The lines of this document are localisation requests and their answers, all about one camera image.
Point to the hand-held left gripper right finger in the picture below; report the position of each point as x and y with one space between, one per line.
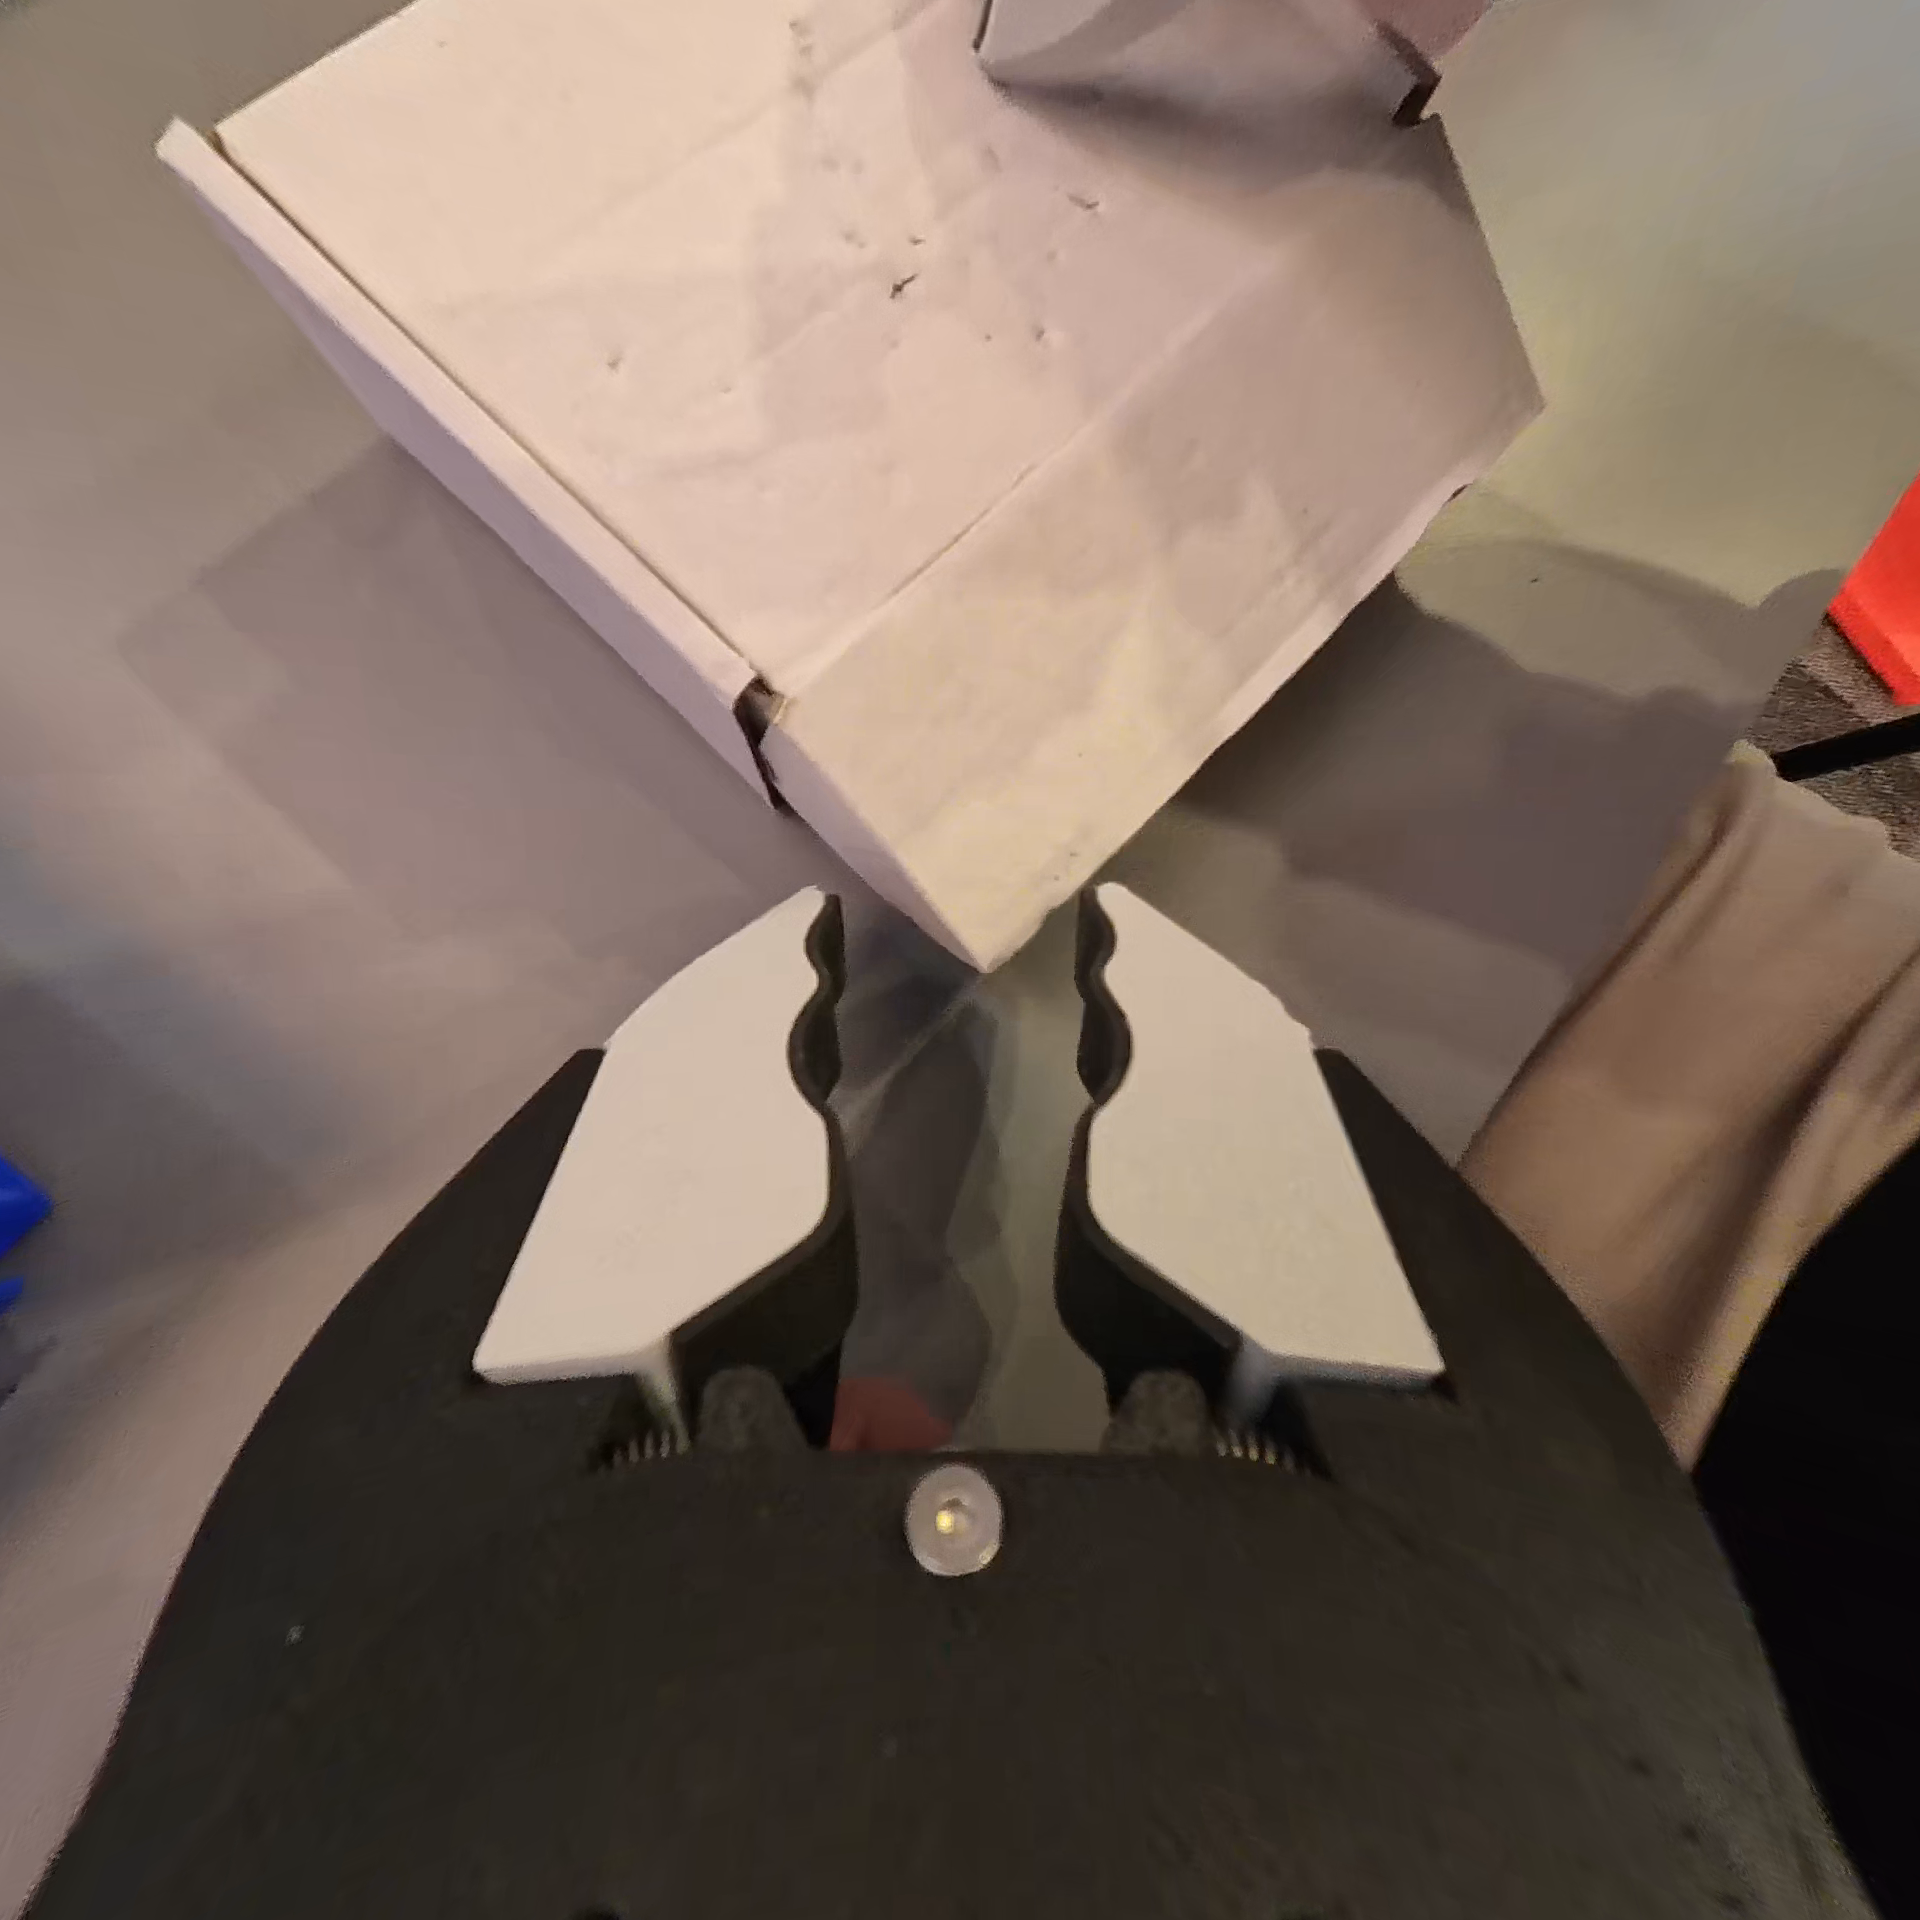
1245 1185

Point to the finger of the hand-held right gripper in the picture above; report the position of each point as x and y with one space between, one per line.
1112 36

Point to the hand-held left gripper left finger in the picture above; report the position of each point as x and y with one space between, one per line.
660 1185

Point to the white cardboard box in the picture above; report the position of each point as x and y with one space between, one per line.
839 418

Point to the blue plastic container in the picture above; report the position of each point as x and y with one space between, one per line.
17 1230

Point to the black garment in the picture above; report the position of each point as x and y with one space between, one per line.
1835 1501

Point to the red cloth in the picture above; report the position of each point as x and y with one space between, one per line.
1889 598

